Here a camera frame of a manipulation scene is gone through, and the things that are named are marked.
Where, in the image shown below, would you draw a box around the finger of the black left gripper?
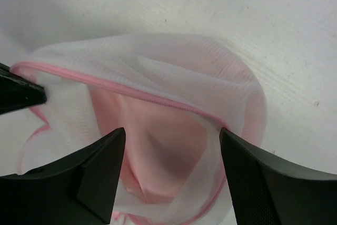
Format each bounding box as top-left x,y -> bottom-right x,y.
0,63 -> 47,114

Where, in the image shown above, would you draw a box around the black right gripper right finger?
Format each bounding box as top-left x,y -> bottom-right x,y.
220,128 -> 336,225

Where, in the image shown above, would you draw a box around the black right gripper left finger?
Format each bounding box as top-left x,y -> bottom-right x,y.
1,128 -> 125,225

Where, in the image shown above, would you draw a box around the pink bra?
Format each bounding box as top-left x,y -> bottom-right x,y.
90,89 -> 206,204

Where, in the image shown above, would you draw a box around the white mesh laundry bag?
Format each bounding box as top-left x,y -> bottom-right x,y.
11,33 -> 266,224

